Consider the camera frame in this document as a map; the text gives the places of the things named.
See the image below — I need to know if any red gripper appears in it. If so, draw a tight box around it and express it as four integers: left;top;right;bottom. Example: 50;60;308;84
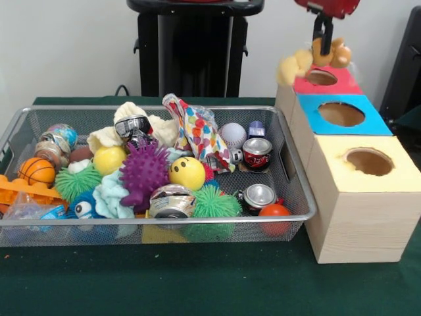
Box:
294;0;361;55

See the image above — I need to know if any yellow plush duck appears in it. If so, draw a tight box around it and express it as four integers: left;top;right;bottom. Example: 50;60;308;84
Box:
276;49;313;87

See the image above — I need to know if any silver mesh bin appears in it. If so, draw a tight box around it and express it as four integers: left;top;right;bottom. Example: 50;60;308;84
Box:
0;104;318;248

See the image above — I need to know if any wooden box with three holes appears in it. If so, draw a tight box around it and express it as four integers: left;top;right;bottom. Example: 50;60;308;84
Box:
274;62;421;264

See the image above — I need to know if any black chair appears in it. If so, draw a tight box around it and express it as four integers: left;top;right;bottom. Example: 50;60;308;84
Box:
378;5;421;115

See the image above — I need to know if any purple toy block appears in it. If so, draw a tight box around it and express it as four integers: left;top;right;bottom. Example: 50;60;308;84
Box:
247;120;266;140

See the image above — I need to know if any dark green table cloth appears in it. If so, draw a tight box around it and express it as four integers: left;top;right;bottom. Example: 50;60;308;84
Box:
0;95;421;316
394;104;421;132

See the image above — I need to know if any white baseball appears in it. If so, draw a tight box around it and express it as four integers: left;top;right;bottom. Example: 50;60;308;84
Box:
218;122;247;145

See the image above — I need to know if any crushed red can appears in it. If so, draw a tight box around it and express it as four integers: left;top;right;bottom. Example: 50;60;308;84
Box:
242;137;274;172

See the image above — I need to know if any white cloth with coloured dots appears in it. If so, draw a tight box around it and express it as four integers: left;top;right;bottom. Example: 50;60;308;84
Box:
162;93;236;174

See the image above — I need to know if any crushed black can silver lid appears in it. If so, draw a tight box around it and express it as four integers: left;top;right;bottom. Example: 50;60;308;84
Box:
241;183;279;217

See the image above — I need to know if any red ball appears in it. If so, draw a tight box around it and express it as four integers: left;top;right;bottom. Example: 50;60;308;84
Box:
258;203;292;236

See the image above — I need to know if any yellow smiley ball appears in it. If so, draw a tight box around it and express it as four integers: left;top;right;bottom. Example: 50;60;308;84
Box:
168;156;207;192

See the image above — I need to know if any purple spiky rubber toy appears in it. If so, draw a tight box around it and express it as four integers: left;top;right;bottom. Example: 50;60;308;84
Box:
118;140;171;213

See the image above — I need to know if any orange basketball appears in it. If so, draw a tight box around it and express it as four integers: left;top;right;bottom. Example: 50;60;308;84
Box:
18;157;57;188

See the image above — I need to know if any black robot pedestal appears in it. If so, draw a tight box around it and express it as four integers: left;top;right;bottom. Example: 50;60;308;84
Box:
126;0;266;98

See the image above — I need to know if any green stringy puffer ball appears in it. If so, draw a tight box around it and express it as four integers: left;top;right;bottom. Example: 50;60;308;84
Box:
190;184;243;219

